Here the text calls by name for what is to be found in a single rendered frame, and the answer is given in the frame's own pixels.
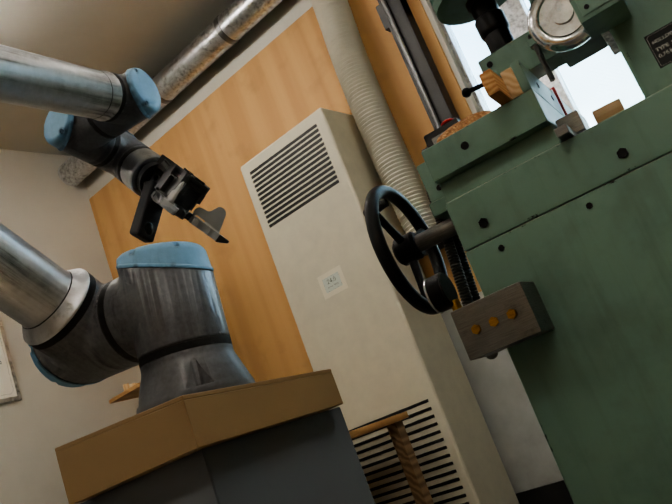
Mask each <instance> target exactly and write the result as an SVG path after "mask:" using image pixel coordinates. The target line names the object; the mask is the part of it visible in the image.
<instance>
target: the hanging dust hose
mask: <svg viewBox="0 0 672 504"><path fill-rule="evenodd" d="M311 3H312V6H313V9H314V12H315V15H316V18H317V20H318V23H319V25H320V28H321V31H322V35H323V38H324V41H325V44H326V47H327V50H328V52H329V55H330V58H331V61H332V64H333V66H334V69H335V72H336V75H337V77H338V79H339V82H340V85H341V87H342V89H343V92H344V95H345V97H346V99H347V102H348V105H349V106H350V109H351V112H352V115H353V116H354V119H355V123H356V124H357V127H358V130H359V131H360V134H361V137H362V138H363V141H364V144H365V146H366V148H367V151H368V153H369V154H370V158H372V162H373V165H375V168H376V172H378V175H379V179H381V182H382V183H383V185H385V186H389V187H391V188H393V189H395V190H397V191H398V192H400V193H401V194H402V195H403V196H404V197H406V198H407V199H408V201H409V202H410V203H411V204H412V205H413V206H414V207H415V209H416V210H417V211H418V213H419V214H420V215H421V217H422V218H423V220H424V221H425V223H426V224H427V226H428V228H431V227H433V226H435V225H436V223H437V222H435V221H436V220H435V217H434V216H433V214H432V212H431V209H430V207H429V204H430V202H429V199H428V198H429V197H427V195H428V194H426V193H427V192H426V190H425V187H424V185H423V183H422V180H421V179H420V176H419V173H418V172H417V169H416V168H415V165H414V162H413V161H412V158H411V155H410V154H409V152H408V151H407V148H406V145H405V144H404V141H403V138H402V137H401V134H400V131H399V130H398V127H397V124H396V123H395V120H394V117H393V116H392V113H391V111H390V109H389V107H388V104H387V103H386V100H385V97H384V96H383V93H382V90H381V87H380V86H379V83H378V80H377V78H376V76H375V73H374V70H373V69H372V66H371V63H370V60H369V59H368V56H367V53H366V50H365V47H364V45H363V43H362V40H361V37H360V34H359V30H358V27H357V24H356V23H355V20H354V17H353V14H352V11H351V7H350V6H349V3H348V0H311ZM391 204H392V203H391ZM392 207H393V208H394V211H395V212H396V215H397V218H398V219H399V222H400V223H401V226H403V227H402V229H403V230H404V233H405V234H406V233H408V232H413V233H416V231H415V229H414V227H413V226H412V225H411V223H410V222H409V220H408V219H407V218H406V217H405V215H404V214H403V213H402V212H401V211H400V210H399V209H398V208H397V207H396V206H395V205H394V204H392Z"/></svg>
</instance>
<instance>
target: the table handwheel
mask: <svg viewBox="0 0 672 504"><path fill-rule="evenodd" d="M380 199H386V200H388V201H390V202H391V203H392V204H394V205H395V206H396V207H397V208H398V209H399V210H400V211H401V212H402V213H403V214H404V215H405V217H406V218H407V219H408V220H409V222H410V223H411V225H412V226H413V227H414V229H415V231H416V233H413V232H408V233H406V234H405V235H403V236H402V235H401V234H400V233H399V232H398V231H397V230H396V229H395V228H394V227H393V226H392V225H391V224H390V223H389V222H388V221H387V220H386V219H385V218H384V217H383V216H382V215H381V213H380V212H379V201H380ZM364 214H365V222H366V227H367V232H368V235H369V238H370V241H371V244H372V247H373V249H374V252H375V254H376V256H377V258H378V261H379V263H380V264H381V266H382V268H383V270H384V272H385V273H386V275H387V277H388V278H389V280H390V281H391V283H392V284H393V286H394V287H395V288H396V290H397V291H398V292H399V293H400V295H401V296H402V297H403V298H404V299H405V300H406V301H407V302H408V303H409V304H410V305H412V306H413V307H414V308H415V309H417V310H419V311H420V312H422V313H425V314H429V315H435V314H438V312H436V311H435V310H434V309H433V308H432V306H431V305H430V303H429V302H428V300H427V298H426V295H425V292H424V288H423V281H424V278H423V275H422V272H421V269H420V266H419V263H418V260H420V259H422V258H424V255H425V250H426V252H427V254H428V256H429V259H430V262H431V265H432V268H433V271H434V275H435V274H437V273H439V272H442V273H445V274H446V275H447V276H448V274H447V270H446V267H445V263H444V260H443V258H442V255H441V252H440V250H439V247H438V245H437V244H439V243H441V242H443V241H445V240H447V239H449V238H451V237H453V236H455V235H457V232H456V230H455V227H454V225H453V223H452V220H451V218H448V219H446V220H444V221H442V222H440V223H439V224H437V225H435V226H433V227H431V228H428V226H427V224H426V223H425V221H424V220H423V218H422V217H421V215H420V214H419V213H418V211H417V210H416V209H415V207H414V206H413V205H412V204H411V203H410V202H409V201H408V199H407V198H406V197H404V196H403V195H402V194H401V193H400V192H398V191H397V190H395V189H393V188H391V187H389V186H385V185H379V186H375V187H374V188H372V189H371V190H370V191H369V192H368V194H367V196H366V199H365V205H364ZM381 226H382V227H383V228H384V229H385V230H386V232H387V233H388V234H389V235H390V236H391V237H392V238H393V239H394V241H393V244H392V250H393V253H394V256H395V257H396V259H397V260H398V262H399V263H401V264H402V265H405V266H408V265H410V267H411V269H412V272H413V274H414V277H415V279H416V282H417V285H418V288H419V291H420V293H419V292H418V291H417V290H416V289H415V288H414V287H413V286H412V285H411V284H410V282H409V281H408V280H407V278H406V277H405V276H404V274H403V273H402V271H401V270H400V268H399V266H398V265H397V263H396V261H395V259H394V257H393V255H392V253H391V251H390V249H389V247H388V245H387V242H386V240H385V237H384V234H383V231H382V227H381Z"/></svg>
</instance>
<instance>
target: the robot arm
mask: <svg viewBox="0 0 672 504"><path fill-rule="evenodd" d="M0 102H2V103H7V104H13V105H18V106H24V107H30V108H35V109H41V110H47V111H49V113H48V115H47V117H46V120H45V124H44V137H45V140H46V141H47V142H48V143H49V144H50V145H52V146H54V147H55V148H57V149H58V150H59V151H63V152H65V153H68V154H70V155H72V156H74V157H76V158H78V159H80V160H82V161H84V162H87V163H89V164H91V165H93V166H95V167H97V168H99V169H101V170H104V171H106V172H108V173H110V174H111V175H113V176H114V177H116V178H117V179H118V180H119V181H121V182H122V183H123V184H124V185H126V186H127V187H128V188H129V189H130V190H132V191H133V192H134V193H135V194H137V195H138V196H140V199H139V202H138V206H137V209H136V212H135V215H134V219H133V222H132V225H131V228H130V234H131V235H132V236H134V237H136V238H137V239H139V240H141V241H142V242H144V243H151V242H153V241H154V238H155V234H156V231H157V227H158V224H159V221H160V217H161V214H162V210H163V208H164V209H165V210H166V211H168V212H169V213H170V214H172V215H173V216H174V215H175V216H177V217H178V218H180V219H182V220H183V219H184V218H185V219H186V220H187V221H189V222H190V223H191V224H192V225H194V226H195V227H196V228H198V229H199V230H201V231H202V232H204V233H205V234H206V235H208V236H209V237H210V238H212V239H213V240H214V241H216V242H217V243H225V244H228V243H229V240H227V239H226V238H225V237H223V236H222V235H221V234H219V233H220V229H221V227H222V224H223V222H224V219H225V216H226V211H225V209H223V208H222V207H217V208H216V209H214V210H212V211H207V210H205V209H203V208H201V207H198V208H196V209H195V210H194V211H193V214H192V213H191V212H189V210H190V211H192V209H193V208H194V207H195V205H196V204H199V205H200V204H201V202H202V201H203V199H204V198H205V195H206V194H207V193H208V191H209V190H210V188H209V187H208V186H207V185H205V183H204V182H203V181H201V180H200V179H198V178H197V177H196V176H194V174H193V173H192V172H190V171H188V170H187V169H186V168H185V167H184V169H183V168H181V167H180V166H179V165H177V164H176V163H175V162H173V161H172V160H170V159H169V158H167V157H166V156H165V155H163V154H162V155H161V156H160V155H158V154H157V153H156V152H154V151H153V150H152V149H150V148H149V147H148V146H146V145H145V144H143V143H142V142H141V141H139V140H138V139H137V138H136V137H135V136H134V135H133V134H131V133H130V132H128V130H129V129H131V128H133V127H134V126H136V125H137V124H139V123H141V122H142V121H144V120H146V119H147V118H148V119H150V118H151V117H152V115H154V114H155V113H157V112H158V111H159V109H160V107H161V97H160V94H159V92H158V89H157V87H156V85H155V83H154V81H153V80H152V79H151V77H150V76H149V75H148V74H147V73H146V72H144V71H143V70H141V69H139V68H131V69H127V70H126V72H125V73H123V74H117V73H113V72H108V71H100V70H96V69H92V68H88V67H85V66H81V65H77V64H73V63H69V62H66V61H62V60H58V59H54V58H50V57H46V56H43V55H39V54H35V53H31V52H27V51H24V50H20V49H16V48H12V47H8V46H5V45H1V44H0ZM196 190H197V191H196ZM196 215H197V216H199V217H200V218H201V219H203V220H204V221H205V222H203V221H202V220H201V219H199V218H198V217H196ZM116 264H117V265H116V269H117V271H118V275H119V277H118V278H116V279H114V280H112V281H110V282H108V283H105V284H104V283H102V282H100V281H99V280H98V279H96V278H95V277H94V276H92V275H91V274H90V273H88V272H87V271H86V270H84V269H81V268H77V269H72V270H64V269H63V268H61V267H60V266H59V265H57V264H56V263H55V262H53V261H52V260H51V259H49V258H48V257H46V256H45V255H44V254H42V253H41V252H40V251H38V250H37V249H36V248H34V247H33V246H31V245H30V244H29V243H27V242H26V241H25V240H23V239H22V238H21V237H19V236H18V235H17V234H15V233H14V232H12V231H11V230H10V229H8V228H7V227H6V226H4V225H3V224H2V223H0V311H1V312H2V313H4V314H5V315H7V316H9V317H10V318H12V319H13V320H15V321H16V322H18V323H19V324H21V325H22V335H23V339H24V341H25V342H26V343H27V344H28V346H29V347H30V348H31V352H30V355H31V358H32V360H33V362H34V364H35V366H36V367H37V369H38V370H39V371H40V372H41V373H42V374H43V375H44V376H45V377H46V378H47V379H49V380H50V381H52V382H56V383H57V384H58V385H61V386H64V387H81V386H85V385H91V384H95V383H98V382H101V381H103V380H104V379H106V378H108V377H111V376H113V375H115V374H118V373H120V372H123V371H125V370H128V369H130V368H132V367H135V366H137V365H139V367H140V372H141V381H140V390H139V407H138V408H137V410H136V414H139V413H141V412H143V411H146V410H148V409H151V408H153V407H155V406H158V405H160V404H162V403H165V402H167V401H170V400H172V399H174V398H177V397H179V396H182V395H187V394H192V393H198V392H203V391H209V390H215V389H220V388H226V387H231V386H237V385H243V384H248V383H254V382H255V380H254V378H253V377H252V375H251V374H250V373H249V371H248V370H247V368H246V367H245V365H244V364H243V363H242V361H241V360H240V358H239V357H238V356H237V354H236V353H235V351H234V349H233V345H232V341H231V337H230V334H229V330H228V326H227V322H226V318H225V314H224V311H223V307H222V303H221V299H220V295H219V291H218V288H217V284H216V280H215V276H214V272H213V271H214V269H213V267H212V266H211V264H210V261H209V258H208V255H207V252H206V250H205V249H204V248H203V247H202V246H201V245H199V244H196V243H192V242H184V241H173V242H161V243H154V244H149V245H144V246H140V247H137V248H135V249H131V250H128V251H126V252H124V253H123V254H121V255H120V256H119V257H118V258H117V260H116Z"/></svg>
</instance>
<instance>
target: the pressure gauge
mask: <svg viewBox="0 0 672 504"><path fill-rule="evenodd" d="M423 288H424V292H425V295H426V298H427V300H428V302H429V303H430V305H431V306H432V308H433V309H434V310H435V311H436V312H438V313H440V314H442V313H444V312H445V311H447V310H450V309H452V310H453V311H454V310H457V309H459V308H461V307H462V305H461V303H460V301H459V299H458V295H457V292H456V289H455V287H454V285H453V283H452V281H451V280H450V278H449V277H448V276H447V275H446V274H445V273H442V272H439V273H437V274H435V275H433V276H431V277H429V278H425V279H424V281H423Z"/></svg>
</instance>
